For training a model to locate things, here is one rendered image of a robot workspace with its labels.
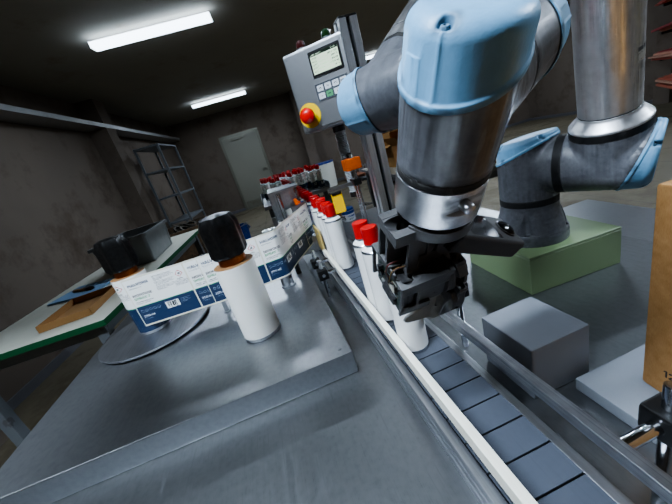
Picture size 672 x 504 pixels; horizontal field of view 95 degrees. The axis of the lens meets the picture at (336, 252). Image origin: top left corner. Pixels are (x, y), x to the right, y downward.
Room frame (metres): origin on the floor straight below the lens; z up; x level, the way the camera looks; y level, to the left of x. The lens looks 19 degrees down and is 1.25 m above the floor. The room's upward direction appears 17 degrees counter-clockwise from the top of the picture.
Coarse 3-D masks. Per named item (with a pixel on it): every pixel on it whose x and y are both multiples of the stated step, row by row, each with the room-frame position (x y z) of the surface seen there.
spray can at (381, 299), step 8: (368, 224) 0.58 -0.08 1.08; (368, 232) 0.55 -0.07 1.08; (376, 232) 0.55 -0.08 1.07; (368, 240) 0.55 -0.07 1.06; (376, 240) 0.55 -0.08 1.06; (368, 248) 0.55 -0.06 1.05; (368, 256) 0.55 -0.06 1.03; (376, 256) 0.54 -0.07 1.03; (368, 264) 0.55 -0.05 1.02; (368, 272) 0.55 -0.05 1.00; (376, 272) 0.54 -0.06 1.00; (376, 280) 0.54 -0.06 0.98; (376, 288) 0.55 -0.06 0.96; (376, 296) 0.55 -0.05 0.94; (384, 296) 0.54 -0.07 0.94; (376, 304) 0.56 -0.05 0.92; (384, 304) 0.54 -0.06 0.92; (384, 312) 0.54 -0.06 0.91; (392, 320) 0.54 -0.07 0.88
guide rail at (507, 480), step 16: (352, 288) 0.67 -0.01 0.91; (368, 304) 0.58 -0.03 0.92; (384, 320) 0.50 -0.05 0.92; (400, 352) 0.42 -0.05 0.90; (416, 368) 0.36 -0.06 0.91; (432, 384) 0.33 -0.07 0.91; (448, 400) 0.29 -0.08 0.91; (448, 416) 0.29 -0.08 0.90; (464, 416) 0.27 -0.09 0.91; (464, 432) 0.25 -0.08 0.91; (480, 448) 0.23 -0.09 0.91; (496, 464) 0.21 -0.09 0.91; (512, 480) 0.19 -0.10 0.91; (512, 496) 0.18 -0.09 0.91; (528, 496) 0.17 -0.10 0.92
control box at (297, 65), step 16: (304, 48) 0.87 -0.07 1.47; (288, 64) 0.89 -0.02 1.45; (304, 64) 0.87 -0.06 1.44; (304, 80) 0.87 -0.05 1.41; (320, 80) 0.85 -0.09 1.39; (304, 96) 0.88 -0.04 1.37; (336, 96) 0.84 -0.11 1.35; (320, 112) 0.86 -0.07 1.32; (336, 112) 0.85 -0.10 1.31; (304, 128) 0.89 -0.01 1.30; (320, 128) 0.88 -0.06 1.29
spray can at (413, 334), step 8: (392, 312) 0.45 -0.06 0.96; (400, 320) 0.44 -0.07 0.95; (416, 320) 0.43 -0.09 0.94; (400, 328) 0.44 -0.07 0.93; (408, 328) 0.43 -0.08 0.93; (416, 328) 0.43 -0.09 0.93; (424, 328) 0.44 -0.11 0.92; (400, 336) 0.44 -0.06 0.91; (408, 336) 0.43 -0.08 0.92; (416, 336) 0.43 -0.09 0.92; (424, 336) 0.44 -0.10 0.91; (408, 344) 0.43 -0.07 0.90; (416, 344) 0.43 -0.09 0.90; (424, 344) 0.43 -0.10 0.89; (416, 352) 0.43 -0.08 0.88
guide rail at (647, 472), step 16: (352, 240) 0.88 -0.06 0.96; (448, 320) 0.39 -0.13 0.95; (480, 336) 0.33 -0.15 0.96; (496, 352) 0.30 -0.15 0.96; (512, 368) 0.27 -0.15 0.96; (528, 384) 0.25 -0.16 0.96; (544, 384) 0.24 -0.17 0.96; (544, 400) 0.23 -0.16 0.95; (560, 400) 0.22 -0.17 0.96; (576, 416) 0.20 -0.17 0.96; (592, 432) 0.18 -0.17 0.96; (608, 432) 0.18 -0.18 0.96; (608, 448) 0.17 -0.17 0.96; (624, 448) 0.16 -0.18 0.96; (624, 464) 0.16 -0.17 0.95; (640, 464) 0.15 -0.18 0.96; (640, 480) 0.15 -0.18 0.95; (656, 480) 0.14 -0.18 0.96
